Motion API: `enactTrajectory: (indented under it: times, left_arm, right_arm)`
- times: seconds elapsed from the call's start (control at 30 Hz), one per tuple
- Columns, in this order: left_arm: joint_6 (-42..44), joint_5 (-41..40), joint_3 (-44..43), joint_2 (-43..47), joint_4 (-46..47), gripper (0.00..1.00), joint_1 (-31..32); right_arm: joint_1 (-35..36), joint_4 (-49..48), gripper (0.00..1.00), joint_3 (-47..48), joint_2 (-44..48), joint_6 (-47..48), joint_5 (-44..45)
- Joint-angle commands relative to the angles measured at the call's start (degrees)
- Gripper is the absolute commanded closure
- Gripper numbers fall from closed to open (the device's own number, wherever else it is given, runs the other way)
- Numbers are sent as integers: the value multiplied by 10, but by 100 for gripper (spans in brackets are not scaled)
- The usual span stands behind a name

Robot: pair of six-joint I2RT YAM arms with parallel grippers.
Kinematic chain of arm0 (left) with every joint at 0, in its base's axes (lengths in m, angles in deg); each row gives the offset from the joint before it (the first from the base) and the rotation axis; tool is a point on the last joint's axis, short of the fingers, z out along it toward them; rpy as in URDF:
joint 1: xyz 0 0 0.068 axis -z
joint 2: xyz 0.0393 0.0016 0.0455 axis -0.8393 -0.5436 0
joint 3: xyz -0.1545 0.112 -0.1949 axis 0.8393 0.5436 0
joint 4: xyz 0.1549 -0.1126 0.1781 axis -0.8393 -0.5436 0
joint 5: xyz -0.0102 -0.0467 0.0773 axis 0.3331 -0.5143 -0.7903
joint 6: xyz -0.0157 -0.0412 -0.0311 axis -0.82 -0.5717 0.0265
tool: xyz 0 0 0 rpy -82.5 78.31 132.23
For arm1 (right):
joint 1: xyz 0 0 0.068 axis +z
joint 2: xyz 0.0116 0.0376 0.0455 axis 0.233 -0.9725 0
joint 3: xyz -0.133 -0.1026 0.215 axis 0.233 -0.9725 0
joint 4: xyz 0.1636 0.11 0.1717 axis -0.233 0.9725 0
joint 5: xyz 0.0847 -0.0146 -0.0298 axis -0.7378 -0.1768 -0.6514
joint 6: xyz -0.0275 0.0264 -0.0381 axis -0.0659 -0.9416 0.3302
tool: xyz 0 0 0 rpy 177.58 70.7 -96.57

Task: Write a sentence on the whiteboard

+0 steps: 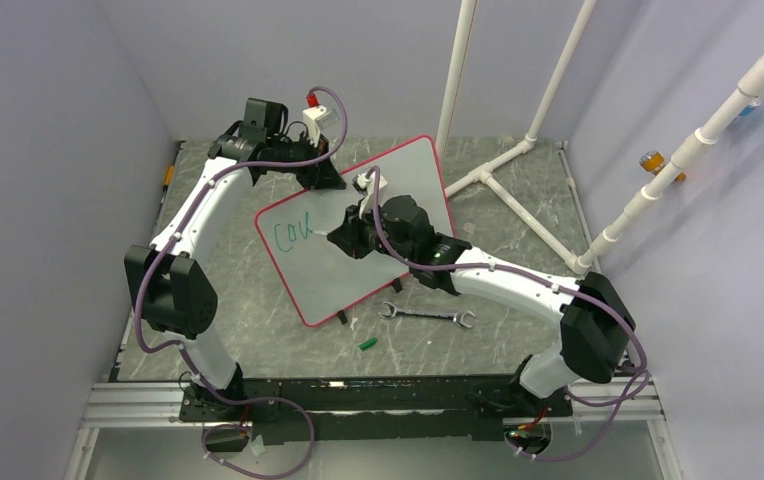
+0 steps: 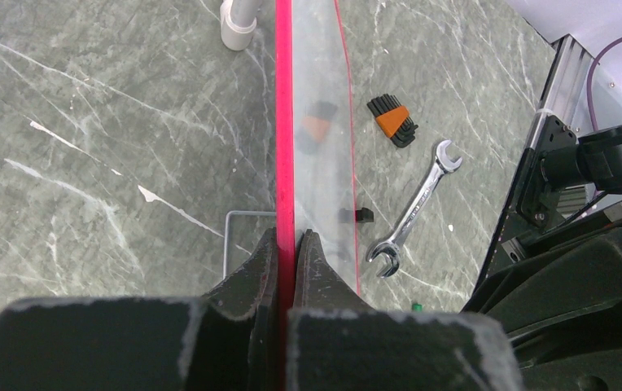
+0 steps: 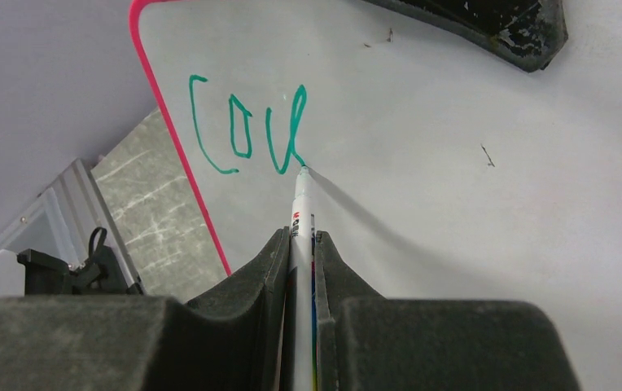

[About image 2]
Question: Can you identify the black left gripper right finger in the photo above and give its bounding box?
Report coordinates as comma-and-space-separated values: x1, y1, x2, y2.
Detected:
287, 231, 523, 390

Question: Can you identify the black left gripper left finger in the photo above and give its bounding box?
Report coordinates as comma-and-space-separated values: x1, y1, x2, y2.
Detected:
0, 229, 278, 390

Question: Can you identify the pink framed whiteboard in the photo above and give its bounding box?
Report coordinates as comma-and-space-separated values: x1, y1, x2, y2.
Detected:
274, 0, 361, 314

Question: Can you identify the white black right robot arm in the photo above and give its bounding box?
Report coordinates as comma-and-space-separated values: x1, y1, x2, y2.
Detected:
465, 125, 622, 390

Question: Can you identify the black whiteboard clip right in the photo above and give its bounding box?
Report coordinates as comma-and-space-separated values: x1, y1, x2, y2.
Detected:
339, 207, 375, 224

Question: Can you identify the silver open-end wrench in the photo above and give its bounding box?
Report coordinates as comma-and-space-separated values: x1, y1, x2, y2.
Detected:
365, 139, 462, 279

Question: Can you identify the black orange hex key set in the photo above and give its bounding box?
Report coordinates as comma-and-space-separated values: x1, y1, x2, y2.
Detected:
366, 94, 418, 148

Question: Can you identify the aluminium base extrusion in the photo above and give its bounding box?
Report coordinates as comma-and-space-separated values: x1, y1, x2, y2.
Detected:
525, 34, 594, 151

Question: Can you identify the wire whiteboard stand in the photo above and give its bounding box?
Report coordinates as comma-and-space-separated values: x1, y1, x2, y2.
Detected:
221, 209, 276, 279

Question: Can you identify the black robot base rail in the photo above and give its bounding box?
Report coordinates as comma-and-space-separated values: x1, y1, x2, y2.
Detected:
475, 113, 576, 289

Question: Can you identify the white PVC pipe frame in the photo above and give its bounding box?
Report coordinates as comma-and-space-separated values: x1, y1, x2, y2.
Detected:
220, 0, 263, 51

